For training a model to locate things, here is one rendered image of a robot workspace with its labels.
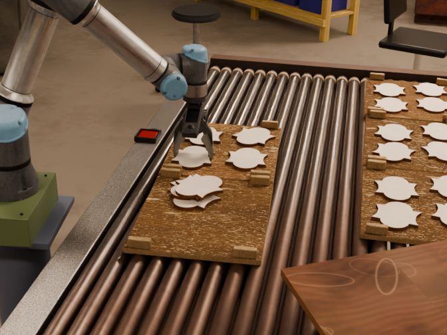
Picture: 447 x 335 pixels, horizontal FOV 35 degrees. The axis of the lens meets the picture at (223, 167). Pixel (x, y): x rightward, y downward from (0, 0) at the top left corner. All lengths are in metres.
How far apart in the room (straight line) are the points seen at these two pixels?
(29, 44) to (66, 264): 0.61
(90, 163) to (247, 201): 2.45
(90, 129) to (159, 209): 2.90
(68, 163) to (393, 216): 2.75
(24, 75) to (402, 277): 1.14
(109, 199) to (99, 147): 2.50
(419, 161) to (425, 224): 0.40
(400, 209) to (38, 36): 1.10
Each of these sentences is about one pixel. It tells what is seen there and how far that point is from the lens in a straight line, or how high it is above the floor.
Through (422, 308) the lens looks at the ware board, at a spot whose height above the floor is 1.04.
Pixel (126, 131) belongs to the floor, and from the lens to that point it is 4.78.
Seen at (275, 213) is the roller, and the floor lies 0.92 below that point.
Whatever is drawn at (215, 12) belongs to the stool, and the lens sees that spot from 5.14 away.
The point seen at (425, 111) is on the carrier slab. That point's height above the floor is 0.94.
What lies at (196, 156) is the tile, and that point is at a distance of 2.25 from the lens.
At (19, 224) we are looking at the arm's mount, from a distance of 1.96.
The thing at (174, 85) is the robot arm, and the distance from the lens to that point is 1.97.
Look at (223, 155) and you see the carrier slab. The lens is 2.29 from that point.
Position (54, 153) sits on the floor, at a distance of 4.54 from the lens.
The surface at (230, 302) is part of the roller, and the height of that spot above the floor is 0.92.
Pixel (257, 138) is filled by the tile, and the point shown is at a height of 0.95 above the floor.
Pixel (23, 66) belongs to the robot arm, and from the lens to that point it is 2.06.
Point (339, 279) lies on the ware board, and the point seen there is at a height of 1.04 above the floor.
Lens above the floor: 1.93
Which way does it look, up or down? 27 degrees down
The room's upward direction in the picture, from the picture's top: 1 degrees clockwise
